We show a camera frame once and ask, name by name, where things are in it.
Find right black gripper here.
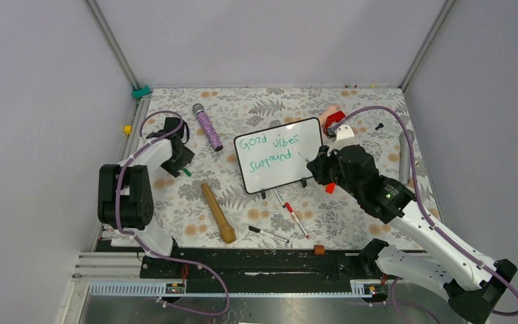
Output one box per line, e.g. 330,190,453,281
308,142,362,198

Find white whiteboard black frame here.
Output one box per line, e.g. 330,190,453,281
233,117,322,194

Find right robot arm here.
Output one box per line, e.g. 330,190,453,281
307,145,517,323

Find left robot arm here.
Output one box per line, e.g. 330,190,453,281
97,117,194,277

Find red rectangular block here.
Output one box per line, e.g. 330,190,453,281
325,183,336,194

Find purple glitter microphone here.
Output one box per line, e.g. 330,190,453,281
192,103,223,152

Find red square block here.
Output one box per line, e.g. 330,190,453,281
323,111,345,138

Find teal clamp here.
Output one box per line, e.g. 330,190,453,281
131,85,152,99

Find silver grey microphone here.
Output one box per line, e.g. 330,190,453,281
399,130,415,184

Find red capped marker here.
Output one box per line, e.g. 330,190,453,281
284,202,310,239

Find blue capped marker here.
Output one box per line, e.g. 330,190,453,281
273,188,285,207

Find brown small block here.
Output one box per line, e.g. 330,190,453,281
313,244,326,256

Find black capped marker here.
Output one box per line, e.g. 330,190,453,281
248,225,290,244

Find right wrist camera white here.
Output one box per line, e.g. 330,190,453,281
326,124,356,157

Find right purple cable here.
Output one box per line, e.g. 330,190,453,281
328,105,518,324

